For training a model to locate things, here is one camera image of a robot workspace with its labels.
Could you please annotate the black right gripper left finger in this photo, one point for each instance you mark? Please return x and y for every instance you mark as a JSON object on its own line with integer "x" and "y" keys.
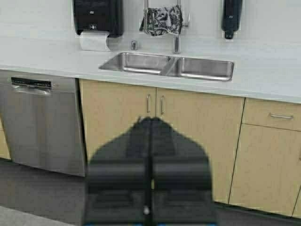
{"x": 115, "y": 179}

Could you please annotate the black white patterned cloth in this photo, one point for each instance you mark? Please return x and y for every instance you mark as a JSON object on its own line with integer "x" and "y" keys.
{"x": 161, "y": 21}

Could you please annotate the wooden drawer with handle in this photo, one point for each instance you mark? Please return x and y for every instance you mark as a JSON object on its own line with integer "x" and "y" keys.
{"x": 281, "y": 115}

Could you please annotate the stainless double sink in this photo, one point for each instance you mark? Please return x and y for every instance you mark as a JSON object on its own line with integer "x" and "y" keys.
{"x": 171, "y": 66}

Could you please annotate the chrome pull-down kitchen faucet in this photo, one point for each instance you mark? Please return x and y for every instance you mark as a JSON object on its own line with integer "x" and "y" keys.
{"x": 186, "y": 22}

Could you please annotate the left wooden cabinet door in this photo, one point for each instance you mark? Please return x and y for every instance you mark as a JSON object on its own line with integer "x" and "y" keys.
{"x": 110, "y": 108}

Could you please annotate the wooden cabinet door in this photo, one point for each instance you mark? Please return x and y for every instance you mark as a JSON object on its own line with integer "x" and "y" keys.
{"x": 110, "y": 108}
{"x": 211, "y": 120}

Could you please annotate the black paper towel dispenser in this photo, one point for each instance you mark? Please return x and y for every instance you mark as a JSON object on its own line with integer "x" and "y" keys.
{"x": 100, "y": 16}

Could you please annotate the stainless steel dishwasher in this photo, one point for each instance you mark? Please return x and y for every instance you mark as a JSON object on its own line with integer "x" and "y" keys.
{"x": 42, "y": 118}

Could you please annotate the small chrome counter button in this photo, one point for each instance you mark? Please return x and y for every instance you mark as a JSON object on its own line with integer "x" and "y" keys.
{"x": 134, "y": 45}

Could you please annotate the right wooden cabinet door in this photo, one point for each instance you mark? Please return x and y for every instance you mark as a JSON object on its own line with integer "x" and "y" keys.
{"x": 211, "y": 120}

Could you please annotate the black wall soap dispenser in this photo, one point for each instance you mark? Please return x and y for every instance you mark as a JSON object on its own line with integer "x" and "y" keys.
{"x": 231, "y": 16}

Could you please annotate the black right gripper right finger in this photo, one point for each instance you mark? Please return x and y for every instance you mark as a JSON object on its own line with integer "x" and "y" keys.
{"x": 182, "y": 177}

